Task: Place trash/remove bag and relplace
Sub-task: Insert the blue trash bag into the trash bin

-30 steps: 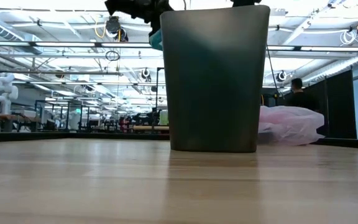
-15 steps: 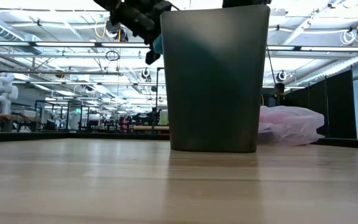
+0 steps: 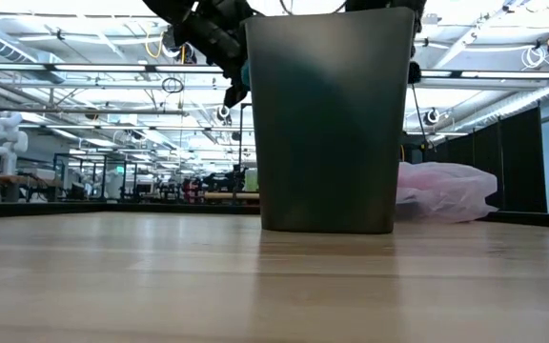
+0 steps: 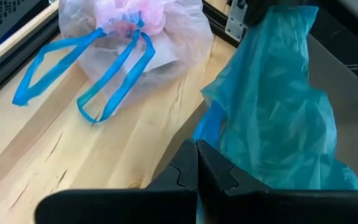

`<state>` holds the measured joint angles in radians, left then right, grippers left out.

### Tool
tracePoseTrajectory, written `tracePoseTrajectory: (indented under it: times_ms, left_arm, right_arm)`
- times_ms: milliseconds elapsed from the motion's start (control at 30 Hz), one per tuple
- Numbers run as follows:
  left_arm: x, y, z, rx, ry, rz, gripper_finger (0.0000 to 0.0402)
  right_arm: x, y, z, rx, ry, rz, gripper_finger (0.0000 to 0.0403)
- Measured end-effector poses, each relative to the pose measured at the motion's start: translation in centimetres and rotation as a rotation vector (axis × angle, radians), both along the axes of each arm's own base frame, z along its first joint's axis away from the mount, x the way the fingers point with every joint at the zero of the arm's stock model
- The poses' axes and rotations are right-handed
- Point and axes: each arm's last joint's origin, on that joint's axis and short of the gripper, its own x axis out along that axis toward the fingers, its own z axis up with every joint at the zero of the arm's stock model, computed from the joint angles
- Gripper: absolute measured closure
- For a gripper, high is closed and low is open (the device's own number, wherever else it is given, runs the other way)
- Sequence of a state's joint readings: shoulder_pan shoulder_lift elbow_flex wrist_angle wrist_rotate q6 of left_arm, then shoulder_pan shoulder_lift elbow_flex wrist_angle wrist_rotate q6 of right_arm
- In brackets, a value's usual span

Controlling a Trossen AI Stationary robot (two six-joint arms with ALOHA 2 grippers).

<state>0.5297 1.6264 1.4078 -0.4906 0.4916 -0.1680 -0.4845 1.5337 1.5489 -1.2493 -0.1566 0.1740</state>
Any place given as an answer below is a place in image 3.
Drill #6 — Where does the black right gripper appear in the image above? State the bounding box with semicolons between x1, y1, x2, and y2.
344;0;428;86

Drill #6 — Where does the thin black hanging cable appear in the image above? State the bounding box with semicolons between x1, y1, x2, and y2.
410;83;429;147

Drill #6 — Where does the wooden background table top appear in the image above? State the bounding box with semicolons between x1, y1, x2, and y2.
203;192;260;201

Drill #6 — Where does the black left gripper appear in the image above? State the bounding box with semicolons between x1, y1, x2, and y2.
178;0;256;110

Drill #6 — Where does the pale pink trash bag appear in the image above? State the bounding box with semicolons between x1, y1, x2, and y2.
395;161;499;225

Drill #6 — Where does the translucent grey trash bin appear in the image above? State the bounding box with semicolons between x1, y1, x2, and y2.
243;7;417;235

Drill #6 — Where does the cluttered background workbench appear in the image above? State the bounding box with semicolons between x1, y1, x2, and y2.
0;171;61;204

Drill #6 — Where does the black background robot rig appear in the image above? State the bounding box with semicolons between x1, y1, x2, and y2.
207;101;259;205

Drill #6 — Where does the black partition wall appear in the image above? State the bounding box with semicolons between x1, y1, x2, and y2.
415;105;548;214

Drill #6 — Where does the black metal rig frame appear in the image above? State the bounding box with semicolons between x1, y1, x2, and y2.
0;202;549;231

